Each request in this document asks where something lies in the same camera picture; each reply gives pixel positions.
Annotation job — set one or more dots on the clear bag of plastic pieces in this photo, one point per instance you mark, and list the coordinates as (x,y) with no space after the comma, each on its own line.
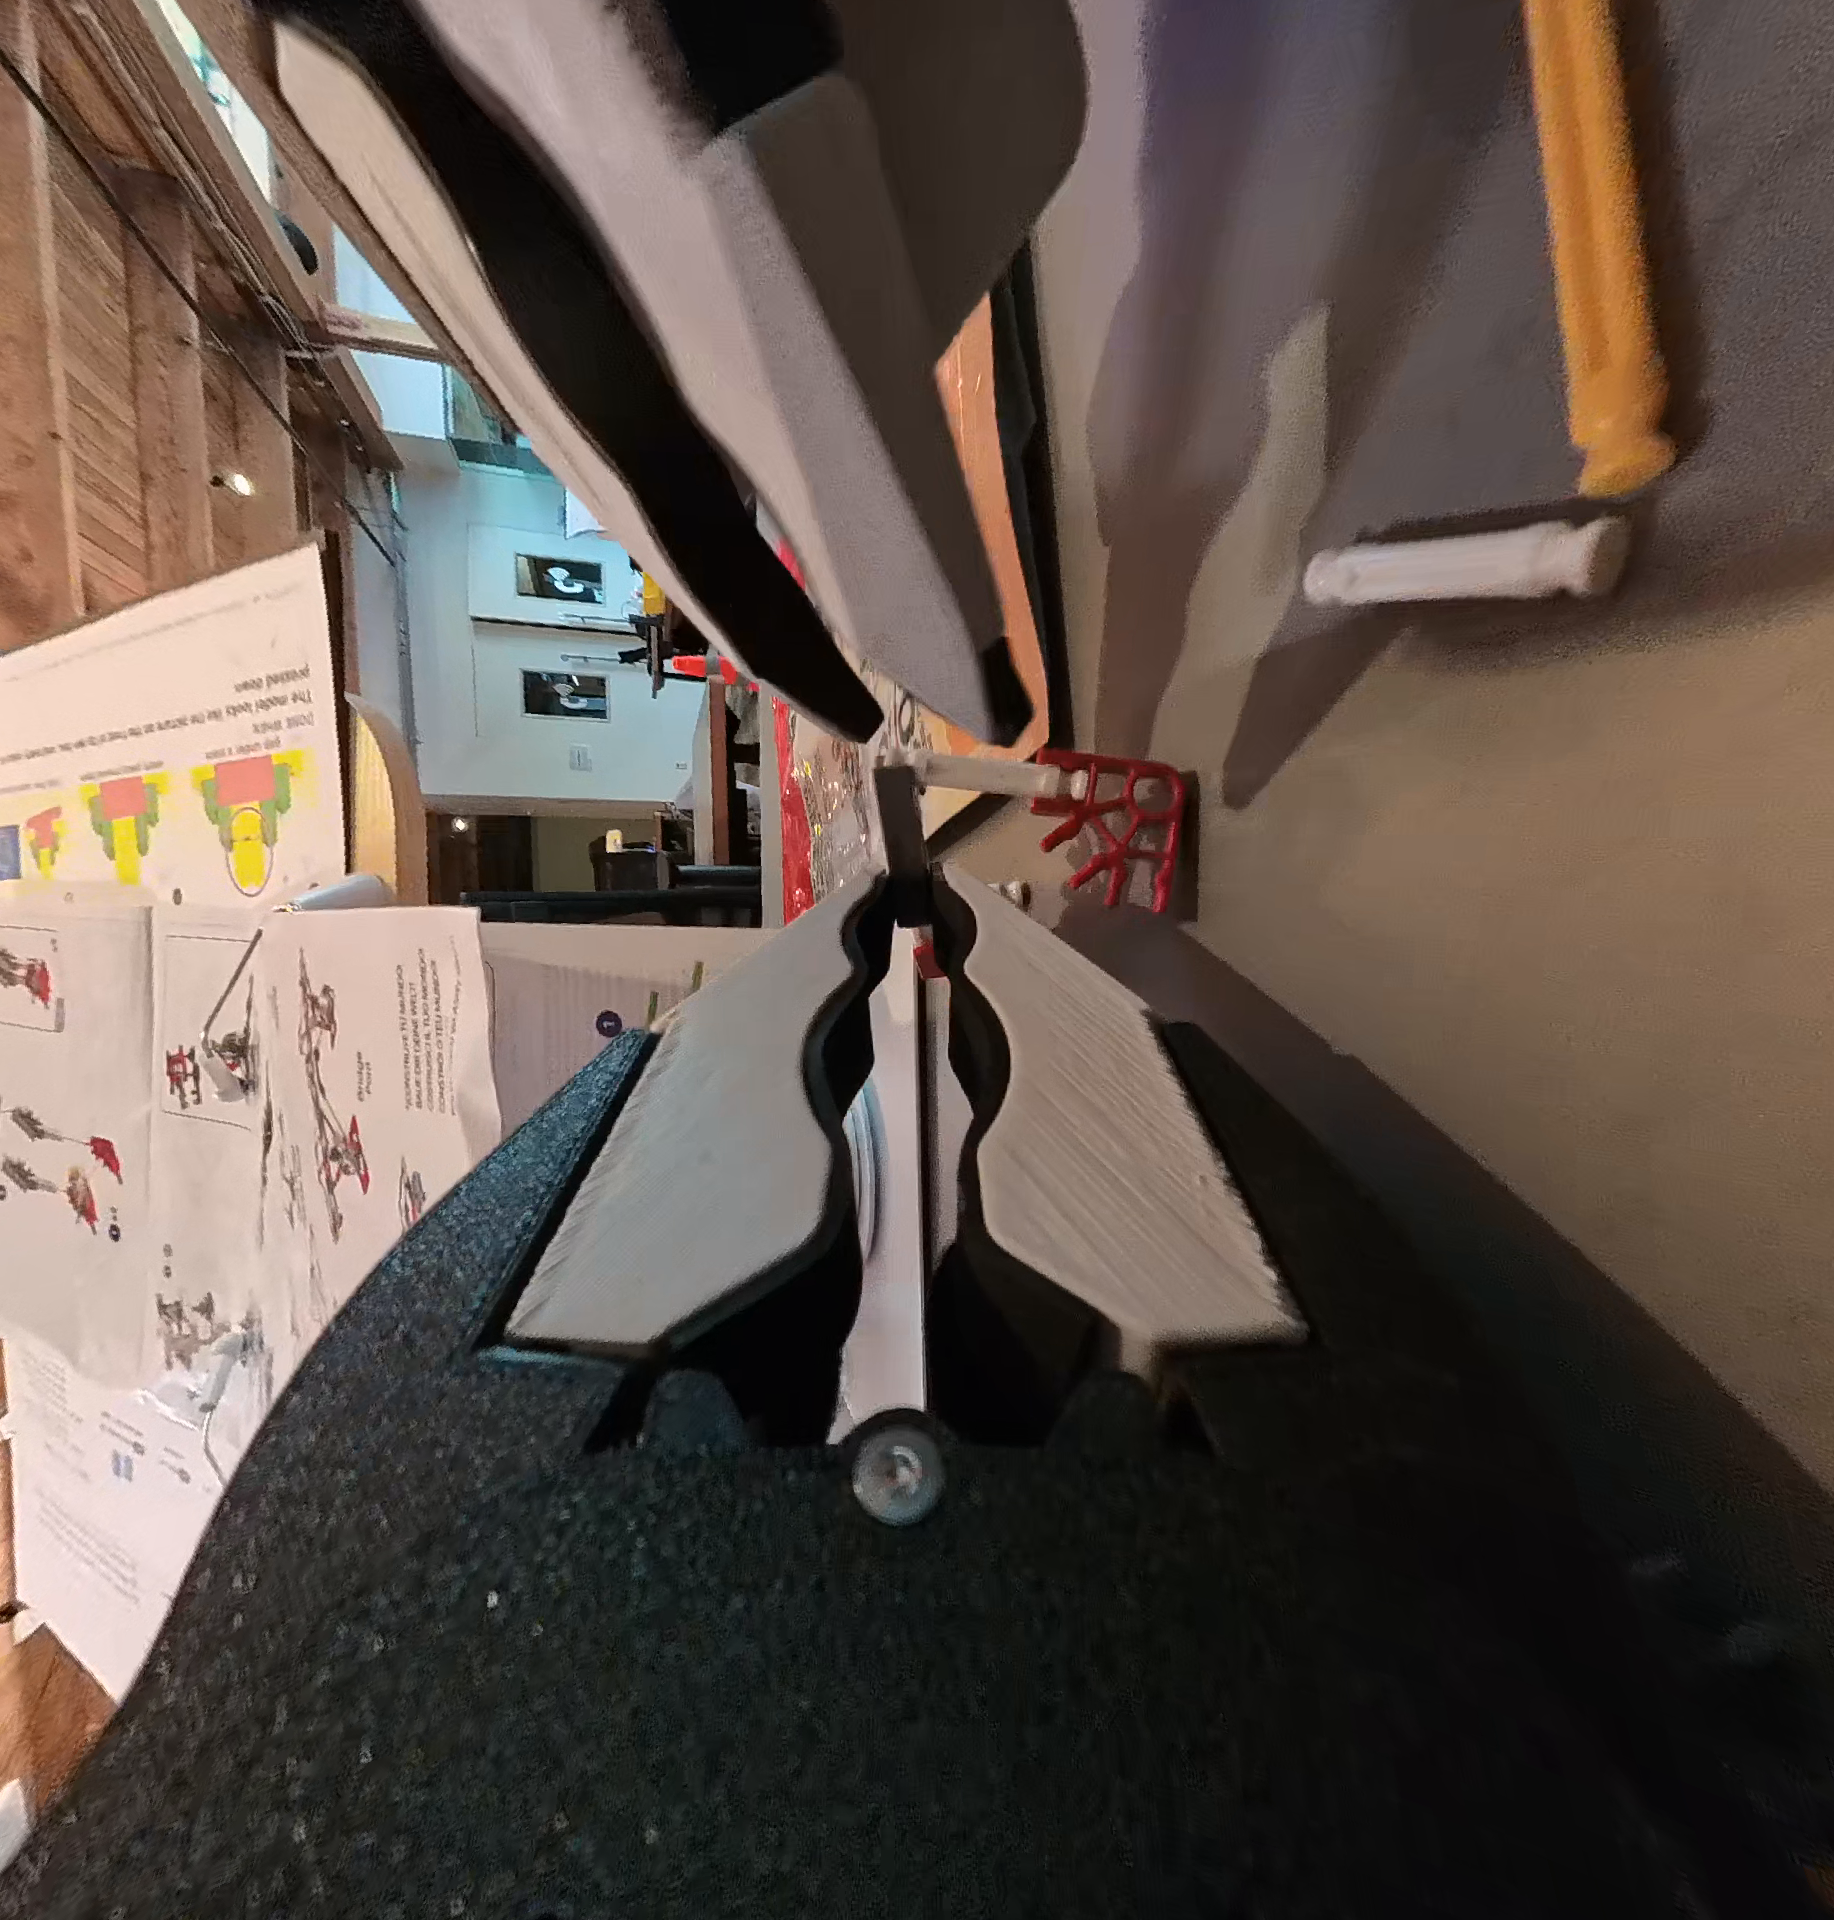
(813,811)

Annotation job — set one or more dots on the short white plastic rod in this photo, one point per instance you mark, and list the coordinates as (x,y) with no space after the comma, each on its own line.
(1457,564)

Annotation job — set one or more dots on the model overview paper sheet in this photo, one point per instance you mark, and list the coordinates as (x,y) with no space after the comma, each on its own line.
(182,1202)

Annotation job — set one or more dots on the round wooden board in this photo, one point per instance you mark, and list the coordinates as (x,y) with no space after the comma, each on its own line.
(386,811)

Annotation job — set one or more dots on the orange traffic cone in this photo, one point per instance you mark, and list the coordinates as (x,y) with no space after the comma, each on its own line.
(705,665)

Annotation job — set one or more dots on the printed instruction card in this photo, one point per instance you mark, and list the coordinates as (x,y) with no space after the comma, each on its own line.
(151,721)

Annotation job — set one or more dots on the red plastic fan connector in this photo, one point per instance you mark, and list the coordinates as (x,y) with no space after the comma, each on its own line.
(1121,834)

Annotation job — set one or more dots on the white rounded plastic object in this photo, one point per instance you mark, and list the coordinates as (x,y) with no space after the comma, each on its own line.
(330,897)

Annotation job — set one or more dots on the orange toy set box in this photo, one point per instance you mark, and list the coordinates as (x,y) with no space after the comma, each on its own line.
(992,525)

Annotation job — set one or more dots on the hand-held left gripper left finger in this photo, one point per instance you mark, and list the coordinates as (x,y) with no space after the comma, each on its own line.
(694,1169)

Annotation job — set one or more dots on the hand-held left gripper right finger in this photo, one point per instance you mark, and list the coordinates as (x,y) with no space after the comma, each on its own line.
(1128,1169)

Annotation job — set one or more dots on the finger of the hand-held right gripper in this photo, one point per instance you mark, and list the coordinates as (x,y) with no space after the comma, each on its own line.
(826,374)
(405,225)

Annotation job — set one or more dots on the wall display screen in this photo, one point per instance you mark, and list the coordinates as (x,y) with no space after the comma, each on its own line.
(565,695)
(558,579)

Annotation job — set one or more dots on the white booklet with purple dot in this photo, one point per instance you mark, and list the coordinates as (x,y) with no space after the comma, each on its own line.
(587,1005)

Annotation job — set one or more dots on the long yellow plastic rod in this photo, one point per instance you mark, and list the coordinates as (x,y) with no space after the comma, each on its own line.
(1601,225)

